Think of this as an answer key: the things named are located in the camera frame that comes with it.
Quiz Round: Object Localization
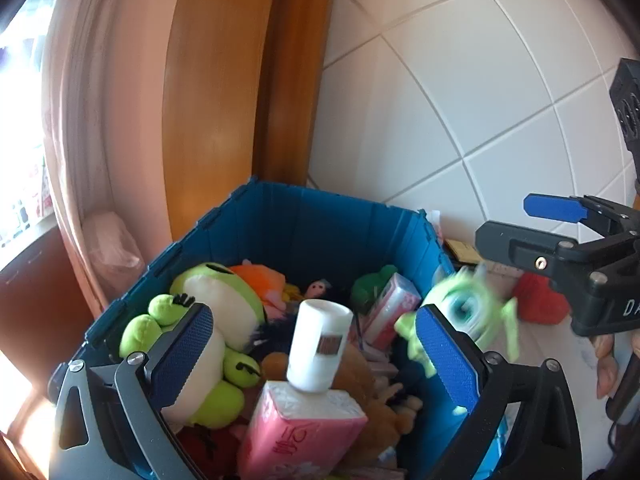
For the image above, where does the wooden headboard frame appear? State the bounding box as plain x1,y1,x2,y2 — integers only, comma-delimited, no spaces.
161,0,341,246

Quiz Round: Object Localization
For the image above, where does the yellow flat box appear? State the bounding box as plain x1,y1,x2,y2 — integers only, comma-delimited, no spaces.
444,238,483,264

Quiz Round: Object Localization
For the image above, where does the blue plastic crate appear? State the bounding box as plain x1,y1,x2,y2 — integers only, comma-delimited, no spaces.
82,176,501,480

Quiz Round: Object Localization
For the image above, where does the white plastic bottle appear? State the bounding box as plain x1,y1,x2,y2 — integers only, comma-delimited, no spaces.
286,299,353,393

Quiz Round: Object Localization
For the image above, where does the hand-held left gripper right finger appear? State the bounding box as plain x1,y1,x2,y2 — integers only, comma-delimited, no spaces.
415,305,583,480

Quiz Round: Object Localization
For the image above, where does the person's right hand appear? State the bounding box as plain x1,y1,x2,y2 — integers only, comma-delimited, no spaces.
592,332,640,401

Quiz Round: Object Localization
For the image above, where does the green frog plush toy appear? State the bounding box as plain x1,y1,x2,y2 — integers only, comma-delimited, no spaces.
118,261,268,428

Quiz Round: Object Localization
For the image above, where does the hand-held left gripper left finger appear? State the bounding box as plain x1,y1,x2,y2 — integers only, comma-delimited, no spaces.
48,303,216,480

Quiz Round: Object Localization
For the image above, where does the dark furry plush toy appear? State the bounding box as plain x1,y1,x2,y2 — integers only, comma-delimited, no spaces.
247,310,301,361

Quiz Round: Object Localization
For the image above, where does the pink curtain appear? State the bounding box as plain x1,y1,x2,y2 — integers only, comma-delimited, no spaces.
40,0,191,311

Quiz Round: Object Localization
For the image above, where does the clear plastic bag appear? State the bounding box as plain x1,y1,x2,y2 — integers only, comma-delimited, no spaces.
82,211,143,268

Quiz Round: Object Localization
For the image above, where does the brown bear plush toy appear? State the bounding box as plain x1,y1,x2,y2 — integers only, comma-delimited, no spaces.
262,345,426,466

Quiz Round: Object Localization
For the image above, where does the red plush toy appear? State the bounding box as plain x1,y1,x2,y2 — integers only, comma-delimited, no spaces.
177,422,251,480
512,272,573,326

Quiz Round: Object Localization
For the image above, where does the dark green plush toy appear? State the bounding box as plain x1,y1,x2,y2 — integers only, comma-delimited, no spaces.
350,265,401,313

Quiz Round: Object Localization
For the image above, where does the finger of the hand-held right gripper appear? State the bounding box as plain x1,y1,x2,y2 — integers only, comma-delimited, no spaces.
523,192,640,236
475,220,626,296

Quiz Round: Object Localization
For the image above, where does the orange plush toy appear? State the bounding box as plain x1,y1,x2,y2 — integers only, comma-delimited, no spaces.
230,259,301,318

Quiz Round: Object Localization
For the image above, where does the green one-eyed monster plush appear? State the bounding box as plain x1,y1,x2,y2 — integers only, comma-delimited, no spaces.
394,262,521,416

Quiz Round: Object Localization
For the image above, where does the pink tissue pack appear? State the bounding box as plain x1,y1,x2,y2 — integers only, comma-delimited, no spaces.
357,272,423,353
236,380,369,480

